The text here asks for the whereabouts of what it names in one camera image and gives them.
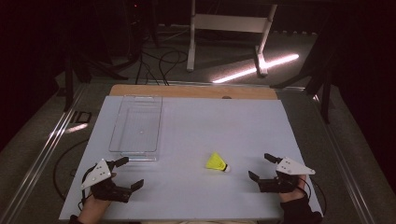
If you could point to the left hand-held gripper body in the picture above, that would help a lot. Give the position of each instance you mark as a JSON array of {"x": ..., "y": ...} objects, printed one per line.
[{"x": 107, "y": 189}]

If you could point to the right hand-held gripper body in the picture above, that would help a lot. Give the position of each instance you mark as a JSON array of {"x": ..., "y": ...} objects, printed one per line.
[{"x": 280, "y": 184}]

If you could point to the person's right hand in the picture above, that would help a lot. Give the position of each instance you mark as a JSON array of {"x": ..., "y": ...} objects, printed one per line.
[{"x": 295, "y": 194}]

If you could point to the person's left hand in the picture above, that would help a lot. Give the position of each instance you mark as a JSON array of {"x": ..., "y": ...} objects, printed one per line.
[{"x": 93, "y": 207}]

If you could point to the clear plastic tray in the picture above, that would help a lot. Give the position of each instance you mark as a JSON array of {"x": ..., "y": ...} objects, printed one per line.
[{"x": 137, "y": 127}]

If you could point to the yellow shuttlecock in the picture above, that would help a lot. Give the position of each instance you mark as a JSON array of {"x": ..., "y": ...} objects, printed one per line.
[{"x": 214, "y": 162}]

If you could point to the black metal stand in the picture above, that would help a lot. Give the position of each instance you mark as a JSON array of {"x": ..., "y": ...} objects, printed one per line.
[
  {"x": 69, "y": 81},
  {"x": 325, "y": 93}
]

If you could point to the black square floor frame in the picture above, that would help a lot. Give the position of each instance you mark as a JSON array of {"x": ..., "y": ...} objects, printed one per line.
[{"x": 81, "y": 117}]

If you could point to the metal floor rail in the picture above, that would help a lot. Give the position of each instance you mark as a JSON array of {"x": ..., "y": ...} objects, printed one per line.
[
  {"x": 348, "y": 165},
  {"x": 37, "y": 161}
]

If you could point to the white table frame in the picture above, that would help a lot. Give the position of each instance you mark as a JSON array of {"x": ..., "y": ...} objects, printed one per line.
[{"x": 229, "y": 23}]

